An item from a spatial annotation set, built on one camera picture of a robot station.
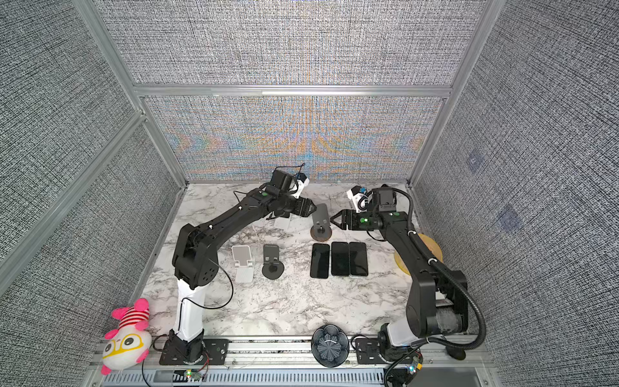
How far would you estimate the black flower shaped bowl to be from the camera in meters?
0.73

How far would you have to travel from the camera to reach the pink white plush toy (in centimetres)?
69

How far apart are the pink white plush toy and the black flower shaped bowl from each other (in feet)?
1.64
